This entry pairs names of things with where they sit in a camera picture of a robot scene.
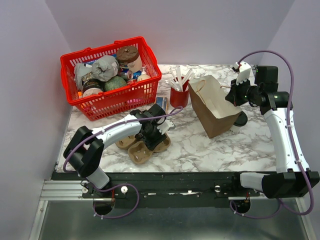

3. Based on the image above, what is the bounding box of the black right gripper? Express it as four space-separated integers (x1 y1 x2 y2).
225 76 261 107

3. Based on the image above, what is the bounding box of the black plastic cup lid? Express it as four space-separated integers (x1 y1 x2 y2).
233 111 248 127

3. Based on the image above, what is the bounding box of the cardboard cup carrier tray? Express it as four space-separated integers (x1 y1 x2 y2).
115 135 137 150

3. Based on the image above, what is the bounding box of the brown paper bag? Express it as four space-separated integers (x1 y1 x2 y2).
188 75 242 139

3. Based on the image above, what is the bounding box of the white paper coffee cup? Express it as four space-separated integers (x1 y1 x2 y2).
229 125 242 133

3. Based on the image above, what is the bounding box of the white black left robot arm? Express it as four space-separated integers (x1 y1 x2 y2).
63 104 175 198

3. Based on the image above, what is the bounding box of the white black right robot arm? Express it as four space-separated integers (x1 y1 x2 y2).
225 61 320 199

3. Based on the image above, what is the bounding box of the blue tan small box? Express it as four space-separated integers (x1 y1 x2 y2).
155 96 168 112

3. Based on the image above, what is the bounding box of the red ribbed cup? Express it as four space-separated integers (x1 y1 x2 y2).
169 80 190 108

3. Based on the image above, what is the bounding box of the red plastic shopping basket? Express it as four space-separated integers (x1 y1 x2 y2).
60 36 162 121

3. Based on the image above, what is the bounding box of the small white pump bottle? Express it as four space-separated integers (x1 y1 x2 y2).
137 67 151 82

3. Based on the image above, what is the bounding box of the green round melon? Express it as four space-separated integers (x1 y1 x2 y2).
103 76 127 92

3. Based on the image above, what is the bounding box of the blue white can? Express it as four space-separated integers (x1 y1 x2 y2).
117 68 142 81

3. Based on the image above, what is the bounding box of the black gold labelled jar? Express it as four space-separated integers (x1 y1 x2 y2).
81 72 104 98

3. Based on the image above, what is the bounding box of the grey crumpled bag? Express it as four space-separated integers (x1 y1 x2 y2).
74 55 119 89

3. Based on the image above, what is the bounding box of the brown lidded round container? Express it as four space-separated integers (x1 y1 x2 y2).
116 45 143 73

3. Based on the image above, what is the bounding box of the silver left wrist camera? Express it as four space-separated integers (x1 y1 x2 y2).
157 119 176 135

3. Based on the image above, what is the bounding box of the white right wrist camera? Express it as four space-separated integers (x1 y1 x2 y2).
232 61 252 85

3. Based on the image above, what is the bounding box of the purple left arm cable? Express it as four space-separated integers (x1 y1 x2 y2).
62 105 185 220

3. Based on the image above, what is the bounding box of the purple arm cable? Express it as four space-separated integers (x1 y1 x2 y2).
229 50 315 220
62 105 185 220

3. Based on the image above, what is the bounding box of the black mounting base rail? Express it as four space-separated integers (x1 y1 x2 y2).
48 172 260 210

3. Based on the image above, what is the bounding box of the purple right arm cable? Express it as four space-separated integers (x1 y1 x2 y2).
229 50 315 220

